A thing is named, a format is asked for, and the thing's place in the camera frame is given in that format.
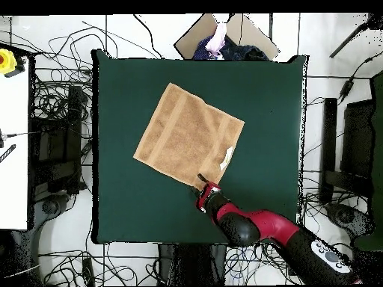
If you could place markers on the yellow emergency stop button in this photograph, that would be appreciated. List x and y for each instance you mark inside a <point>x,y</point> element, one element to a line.
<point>6,61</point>

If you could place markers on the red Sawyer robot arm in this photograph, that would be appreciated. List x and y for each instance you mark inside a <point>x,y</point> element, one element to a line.
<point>269,224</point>

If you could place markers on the tan terry towel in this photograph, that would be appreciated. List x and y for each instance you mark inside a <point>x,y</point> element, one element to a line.
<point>185,134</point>

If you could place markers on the black power strip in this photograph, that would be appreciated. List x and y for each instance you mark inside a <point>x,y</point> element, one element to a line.
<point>88,270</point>

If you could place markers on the blue dotted garment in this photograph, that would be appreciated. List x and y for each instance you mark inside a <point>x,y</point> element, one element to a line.
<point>201,49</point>

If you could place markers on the dark green table cloth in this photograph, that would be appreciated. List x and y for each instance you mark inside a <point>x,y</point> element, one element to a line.
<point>254,179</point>

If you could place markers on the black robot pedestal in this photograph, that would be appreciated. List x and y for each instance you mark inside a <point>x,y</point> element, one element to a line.
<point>191,263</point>

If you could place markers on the white desk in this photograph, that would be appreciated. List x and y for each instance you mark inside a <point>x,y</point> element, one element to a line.
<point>13,149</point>

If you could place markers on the grey wheeled stand base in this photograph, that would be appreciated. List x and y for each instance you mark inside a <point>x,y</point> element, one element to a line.
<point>51,207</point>
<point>347,216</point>

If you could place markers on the dark navy garment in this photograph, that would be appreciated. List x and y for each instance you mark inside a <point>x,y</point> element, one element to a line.
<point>245,53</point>

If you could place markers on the black flat panel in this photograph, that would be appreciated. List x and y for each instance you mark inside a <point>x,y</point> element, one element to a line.
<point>357,137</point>

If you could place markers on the green fabric sheet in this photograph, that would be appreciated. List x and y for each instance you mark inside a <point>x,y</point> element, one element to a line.
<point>377,149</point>

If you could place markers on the black power adapter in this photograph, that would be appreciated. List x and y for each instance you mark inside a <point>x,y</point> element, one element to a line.
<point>346,88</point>

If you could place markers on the black metal post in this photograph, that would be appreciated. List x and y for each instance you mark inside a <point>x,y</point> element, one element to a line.
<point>329,134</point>

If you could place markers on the brown cardboard box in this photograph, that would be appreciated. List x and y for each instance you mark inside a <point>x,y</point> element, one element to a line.
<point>191,39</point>

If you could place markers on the pink garment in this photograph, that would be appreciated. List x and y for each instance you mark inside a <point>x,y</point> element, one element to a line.
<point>220,37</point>

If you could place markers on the black equipment rack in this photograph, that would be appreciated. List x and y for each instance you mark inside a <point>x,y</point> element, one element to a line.
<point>59,134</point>

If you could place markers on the black tripod leg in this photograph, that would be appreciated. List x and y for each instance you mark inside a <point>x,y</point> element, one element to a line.
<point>347,40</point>

